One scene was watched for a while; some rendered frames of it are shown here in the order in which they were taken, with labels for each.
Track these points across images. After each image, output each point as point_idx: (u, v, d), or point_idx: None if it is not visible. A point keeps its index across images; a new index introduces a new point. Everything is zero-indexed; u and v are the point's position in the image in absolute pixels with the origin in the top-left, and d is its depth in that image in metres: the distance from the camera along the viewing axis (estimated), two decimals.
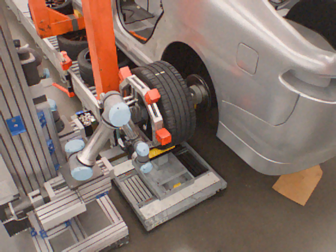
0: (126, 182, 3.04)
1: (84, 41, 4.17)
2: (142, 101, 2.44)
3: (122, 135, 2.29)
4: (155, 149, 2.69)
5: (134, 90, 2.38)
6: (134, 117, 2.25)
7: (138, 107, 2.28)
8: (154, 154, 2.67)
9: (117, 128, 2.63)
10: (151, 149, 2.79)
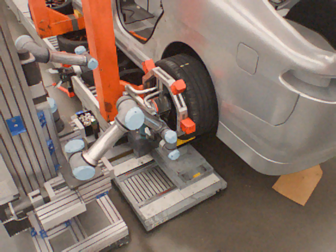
0: (126, 182, 3.04)
1: (84, 41, 4.17)
2: (166, 92, 2.52)
3: None
4: (177, 139, 2.77)
5: (159, 81, 2.47)
6: (161, 107, 2.33)
7: (164, 97, 2.36)
8: None
9: None
10: None
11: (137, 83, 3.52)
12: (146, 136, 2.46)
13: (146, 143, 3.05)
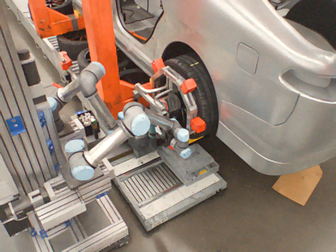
0: (126, 182, 3.04)
1: (84, 41, 4.17)
2: (176, 90, 2.53)
3: None
4: None
5: (170, 80, 2.48)
6: (171, 106, 2.34)
7: (174, 96, 2.37)
8: None
9: None
10: None
11: (137, 83, 3.52)
12: (156, 135, 2.47)
13: (146, 143, 3.05)
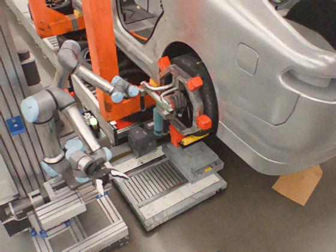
0: (126, 182, 3.04)
1: (84, 41, 4.17)
2: (182, 89, 2.55)
3: (165, 121, 2.41)
4: (191, 135, 2.80)
5: (176, 78, 2.50)
6: (177, 104, 2.37)
7: (180, 93, 2.39)
8: (190, 141, 2.78)
9: (156, 116, 2.75)
10: (186, 136, 2.91)
11: (137, 83, 3.52)
12: (162, 132, 2.49)
13: (146, 143, 3.05)
